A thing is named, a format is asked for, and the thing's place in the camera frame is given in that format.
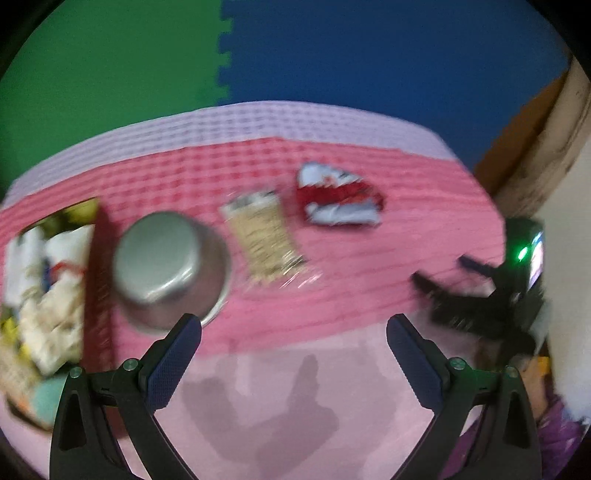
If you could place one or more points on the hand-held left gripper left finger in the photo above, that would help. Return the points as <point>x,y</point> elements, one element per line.
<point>173,364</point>

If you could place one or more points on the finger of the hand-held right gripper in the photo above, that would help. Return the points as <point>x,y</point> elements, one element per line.
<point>443,297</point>
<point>478,266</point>

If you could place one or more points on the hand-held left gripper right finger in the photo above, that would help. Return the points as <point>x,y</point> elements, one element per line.
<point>415,364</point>

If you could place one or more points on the red storage box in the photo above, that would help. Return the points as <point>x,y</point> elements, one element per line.
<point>99,286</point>

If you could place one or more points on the cream scrunchie cloth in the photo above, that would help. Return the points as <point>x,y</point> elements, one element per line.
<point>51,327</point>

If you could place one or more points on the white knit glove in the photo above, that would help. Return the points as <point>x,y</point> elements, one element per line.
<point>69,249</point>

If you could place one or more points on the person's right forearm purple sleeve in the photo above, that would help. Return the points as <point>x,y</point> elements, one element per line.
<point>558,429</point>

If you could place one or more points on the metal bowl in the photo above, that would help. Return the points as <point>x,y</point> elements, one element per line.
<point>157,263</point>

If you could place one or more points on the pink checked blanket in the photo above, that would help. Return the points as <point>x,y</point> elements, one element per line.
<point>323,300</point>

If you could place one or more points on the red and white snack packet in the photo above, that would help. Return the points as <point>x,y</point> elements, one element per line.
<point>337,198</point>

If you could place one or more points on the beige wooden board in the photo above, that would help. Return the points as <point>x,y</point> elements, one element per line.
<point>554,138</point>

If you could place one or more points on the beige packet in clear plastic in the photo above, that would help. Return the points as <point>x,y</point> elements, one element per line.
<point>263,235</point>

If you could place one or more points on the yellow plush toy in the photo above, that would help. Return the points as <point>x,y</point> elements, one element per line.
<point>81,212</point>

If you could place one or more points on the blue foam mat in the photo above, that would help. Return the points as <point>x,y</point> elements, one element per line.
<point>369,55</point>

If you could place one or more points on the green foam mat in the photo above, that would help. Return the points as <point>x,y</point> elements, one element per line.
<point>115,69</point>

